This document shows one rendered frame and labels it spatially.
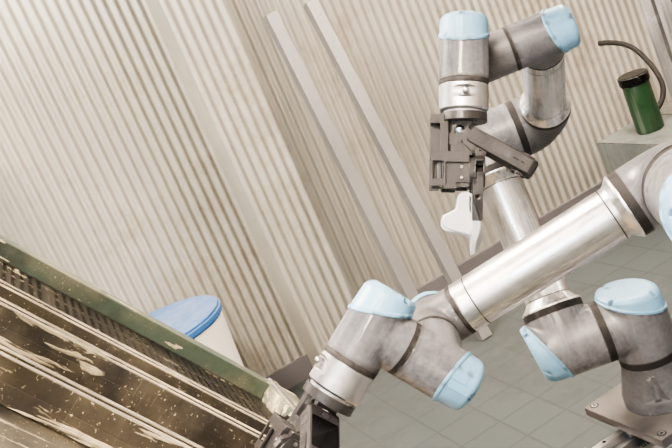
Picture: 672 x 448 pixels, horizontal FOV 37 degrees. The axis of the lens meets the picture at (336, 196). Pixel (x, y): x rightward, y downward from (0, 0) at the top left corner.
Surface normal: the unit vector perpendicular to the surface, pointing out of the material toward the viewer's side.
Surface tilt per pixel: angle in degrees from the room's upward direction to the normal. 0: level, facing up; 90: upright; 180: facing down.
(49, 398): 90
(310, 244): 90
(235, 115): 90
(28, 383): 90
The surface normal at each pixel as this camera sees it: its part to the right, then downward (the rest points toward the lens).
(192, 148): 0.39, 0.07
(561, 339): -0.26, -0.22
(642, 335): -0.03, 0.27
